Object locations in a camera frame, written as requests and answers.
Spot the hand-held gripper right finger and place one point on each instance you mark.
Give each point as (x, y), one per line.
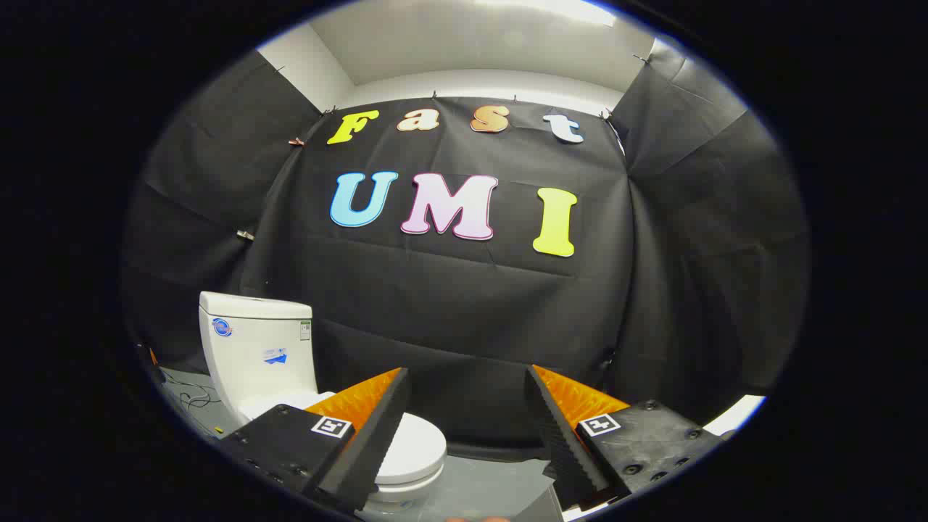
(562, 442)

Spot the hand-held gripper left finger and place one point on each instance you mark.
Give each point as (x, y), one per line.
(377, 442)

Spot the white toilet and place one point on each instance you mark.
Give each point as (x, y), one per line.
(257, 362)

